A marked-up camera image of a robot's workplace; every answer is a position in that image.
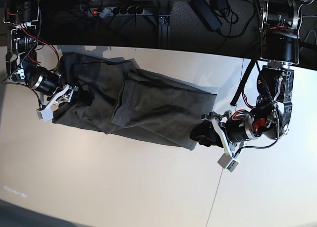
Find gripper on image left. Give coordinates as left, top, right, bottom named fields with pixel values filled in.
left=29, top=68, right=95, bottom=113

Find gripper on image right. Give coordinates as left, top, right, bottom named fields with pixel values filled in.
left=190, top=110, right=260, bottom=158

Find dark grey T-shirt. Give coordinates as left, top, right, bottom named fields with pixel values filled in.
left=53, top=53, right=216, bottom=150

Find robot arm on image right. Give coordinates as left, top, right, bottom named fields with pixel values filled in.
left=190, top=0, right=317, bottom=159

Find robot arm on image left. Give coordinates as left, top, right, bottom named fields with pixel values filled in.
left=2, top=0, right=93, bottom=112

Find black power strip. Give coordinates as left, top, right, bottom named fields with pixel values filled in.
left=84, top=6, right=146, bottom=18

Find black power adapter brick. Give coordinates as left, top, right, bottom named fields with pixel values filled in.
left=189, top=0, right=222, bottom=32

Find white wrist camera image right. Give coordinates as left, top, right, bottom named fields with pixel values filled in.
left=218, top=153, right=240, bottom=172

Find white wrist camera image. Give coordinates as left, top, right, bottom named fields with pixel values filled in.
left=218, top=153, right=240, bottom=172
left=37, top=107, right=53, bottom=122

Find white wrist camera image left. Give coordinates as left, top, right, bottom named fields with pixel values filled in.
left=37, top=107, right=53, bottom=122

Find aluminium frame post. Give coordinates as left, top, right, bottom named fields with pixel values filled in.
left=158, top=14, right=170, bottom=50

